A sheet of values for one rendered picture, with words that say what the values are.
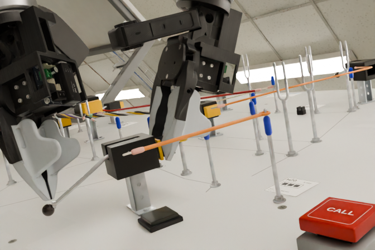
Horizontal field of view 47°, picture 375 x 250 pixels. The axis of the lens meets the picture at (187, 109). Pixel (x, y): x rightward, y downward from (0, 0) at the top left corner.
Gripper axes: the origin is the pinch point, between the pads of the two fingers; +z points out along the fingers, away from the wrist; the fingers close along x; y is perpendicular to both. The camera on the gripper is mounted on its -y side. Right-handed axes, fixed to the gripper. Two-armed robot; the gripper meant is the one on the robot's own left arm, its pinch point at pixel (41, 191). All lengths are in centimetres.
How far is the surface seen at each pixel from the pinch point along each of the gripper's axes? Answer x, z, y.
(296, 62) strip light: 336, -63, 11
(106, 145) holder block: 5.2, -3.0, 6.7
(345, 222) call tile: -4.3, 11.4, 30.5
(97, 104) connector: 47, -20, -17
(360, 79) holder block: 57, -4, 39
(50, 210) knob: 0.0, 2.4, 0.5
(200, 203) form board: 9.7, 7.3, 14.1
